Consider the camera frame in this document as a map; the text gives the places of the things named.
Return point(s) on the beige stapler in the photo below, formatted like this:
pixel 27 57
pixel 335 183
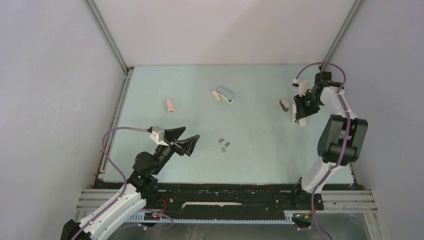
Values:
pixel 285 104

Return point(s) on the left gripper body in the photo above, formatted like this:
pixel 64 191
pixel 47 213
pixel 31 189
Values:
pixel 164 153

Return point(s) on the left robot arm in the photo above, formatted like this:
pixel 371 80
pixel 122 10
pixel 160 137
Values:
pixel 138 190

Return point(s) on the blue cable duct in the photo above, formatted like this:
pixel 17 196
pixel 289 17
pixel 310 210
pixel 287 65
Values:
pixel 140 217

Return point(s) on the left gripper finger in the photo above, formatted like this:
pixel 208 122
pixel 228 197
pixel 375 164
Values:
pixel 174 133
pixel 186 146

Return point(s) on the white stapler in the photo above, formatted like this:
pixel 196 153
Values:
pixel 295 120

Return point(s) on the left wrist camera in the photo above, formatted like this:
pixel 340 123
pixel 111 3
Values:
pixel 157 134

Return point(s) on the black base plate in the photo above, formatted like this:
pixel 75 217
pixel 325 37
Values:
pixel 234 201

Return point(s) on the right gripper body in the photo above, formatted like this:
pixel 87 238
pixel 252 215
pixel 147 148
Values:
pixel 310 102

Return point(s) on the blue stapler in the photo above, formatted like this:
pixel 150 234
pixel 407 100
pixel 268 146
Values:
pixel 227 95

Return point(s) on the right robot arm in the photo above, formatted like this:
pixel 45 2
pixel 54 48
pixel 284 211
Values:
pixel 343 136

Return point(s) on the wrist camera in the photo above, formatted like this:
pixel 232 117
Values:
pixel 304 86
pixel 157 134

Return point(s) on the pink stapler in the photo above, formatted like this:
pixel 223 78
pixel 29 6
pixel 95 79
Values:
pixel 170 106

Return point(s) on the small cream stapler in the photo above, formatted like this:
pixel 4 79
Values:
pixel 216 95

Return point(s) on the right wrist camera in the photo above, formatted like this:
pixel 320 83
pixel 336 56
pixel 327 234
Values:
pixel 304 86

